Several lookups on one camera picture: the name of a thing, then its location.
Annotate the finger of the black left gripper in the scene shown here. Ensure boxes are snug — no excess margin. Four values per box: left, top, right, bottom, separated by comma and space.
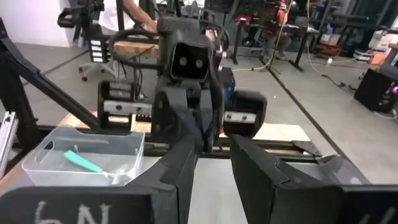
198, 89, 226, 152
151, 86, 203, 147

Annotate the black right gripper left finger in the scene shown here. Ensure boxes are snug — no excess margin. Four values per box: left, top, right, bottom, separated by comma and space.
0, 136, 200, 224

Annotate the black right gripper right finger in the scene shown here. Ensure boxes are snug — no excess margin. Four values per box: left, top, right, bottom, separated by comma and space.
229, 134, 398, 224

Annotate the green handled metal spoon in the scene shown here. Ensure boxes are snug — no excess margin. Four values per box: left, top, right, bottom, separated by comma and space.
63, 149, 124, 184

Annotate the dark grey plastic bin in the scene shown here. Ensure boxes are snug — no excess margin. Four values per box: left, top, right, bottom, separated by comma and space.
292, 154, 371, 185

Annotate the clear plastic bin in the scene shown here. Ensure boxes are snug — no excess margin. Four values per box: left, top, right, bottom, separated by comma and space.
21, 126, 146, 187

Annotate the grey table mat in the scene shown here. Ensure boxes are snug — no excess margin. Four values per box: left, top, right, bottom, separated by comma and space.
0, 155, 312, 224

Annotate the person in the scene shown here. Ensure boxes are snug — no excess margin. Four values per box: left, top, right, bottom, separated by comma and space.
259, 0, 293, 60
98, 0, 158, 35

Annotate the wooden workbench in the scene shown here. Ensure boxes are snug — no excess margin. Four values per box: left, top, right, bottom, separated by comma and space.
113, 40, 161, 55

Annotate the white office chair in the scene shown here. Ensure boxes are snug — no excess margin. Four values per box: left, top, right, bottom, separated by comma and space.
77, 60, 119, 82

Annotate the black desk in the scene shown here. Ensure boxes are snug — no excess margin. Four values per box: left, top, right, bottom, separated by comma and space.
236, 21, 321, 72

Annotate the cardboard box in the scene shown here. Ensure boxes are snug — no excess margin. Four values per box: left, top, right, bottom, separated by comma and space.
318, 32, 341, 47

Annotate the silver aluminium profile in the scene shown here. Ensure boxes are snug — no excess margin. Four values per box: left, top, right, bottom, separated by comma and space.
0, 111, 19, 178

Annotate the black computer tower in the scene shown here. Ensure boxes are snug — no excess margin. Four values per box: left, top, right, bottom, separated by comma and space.
353, 68, 398, 113

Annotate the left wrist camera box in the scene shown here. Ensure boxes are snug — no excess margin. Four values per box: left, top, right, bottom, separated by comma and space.
156, 17, 214, 82

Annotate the yellow cable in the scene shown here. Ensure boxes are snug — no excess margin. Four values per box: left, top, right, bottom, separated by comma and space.
231, 0, 312, 74

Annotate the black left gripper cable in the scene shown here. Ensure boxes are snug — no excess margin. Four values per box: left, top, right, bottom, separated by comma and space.
108, 28, 162, 70

